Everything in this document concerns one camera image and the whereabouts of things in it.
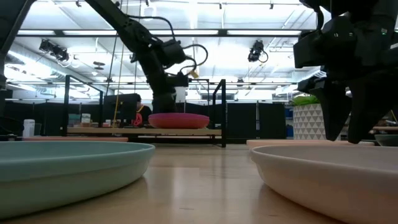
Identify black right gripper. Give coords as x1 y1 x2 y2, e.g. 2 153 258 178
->
293 12 398 145

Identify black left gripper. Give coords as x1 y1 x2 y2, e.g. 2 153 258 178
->
150 73 190 114

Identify pink plate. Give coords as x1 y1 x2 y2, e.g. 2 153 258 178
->
147 112 211 124

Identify orange-red plate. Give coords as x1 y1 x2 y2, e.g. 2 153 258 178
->
149 119 210 130

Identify dark teal plate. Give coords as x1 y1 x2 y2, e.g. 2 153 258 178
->
374 133 398 147

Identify grey plate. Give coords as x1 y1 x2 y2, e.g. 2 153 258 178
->
249 144 398 224

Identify light teal plate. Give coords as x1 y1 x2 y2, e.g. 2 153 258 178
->
0 140 156 220

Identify wooden shelf board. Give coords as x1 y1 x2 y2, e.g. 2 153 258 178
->
67 126 222 137

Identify person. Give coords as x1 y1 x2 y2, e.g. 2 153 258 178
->
132 95 153 128

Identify black computer monitor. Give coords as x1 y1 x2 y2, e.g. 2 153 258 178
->
103 93 141 127

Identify succulent in patterned white pot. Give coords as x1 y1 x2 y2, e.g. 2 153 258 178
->
290 95 341 141

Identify black room divider panel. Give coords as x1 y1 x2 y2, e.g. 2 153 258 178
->
226 101 287 140

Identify white jug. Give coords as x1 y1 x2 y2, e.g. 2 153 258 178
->
22 119 36 138

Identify black left gripper cable loop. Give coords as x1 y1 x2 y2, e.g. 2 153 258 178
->
178 43 209 77

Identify black ceiling-hung camera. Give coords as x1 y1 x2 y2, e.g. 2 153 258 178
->
248 39 269 63

